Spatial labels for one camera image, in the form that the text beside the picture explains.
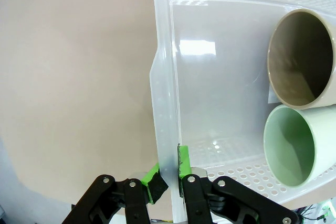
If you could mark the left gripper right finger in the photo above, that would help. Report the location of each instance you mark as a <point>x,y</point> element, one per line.
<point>197,200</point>

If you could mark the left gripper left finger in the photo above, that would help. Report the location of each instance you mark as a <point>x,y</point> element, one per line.
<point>134,200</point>

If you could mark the light green plastic cup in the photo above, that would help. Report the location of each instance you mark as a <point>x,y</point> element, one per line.
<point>288,145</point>

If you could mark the white perforated plastic basket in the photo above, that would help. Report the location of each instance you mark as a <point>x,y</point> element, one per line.
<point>210,90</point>

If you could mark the taupe plastic cup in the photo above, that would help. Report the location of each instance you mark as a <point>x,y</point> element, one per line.
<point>296,58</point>

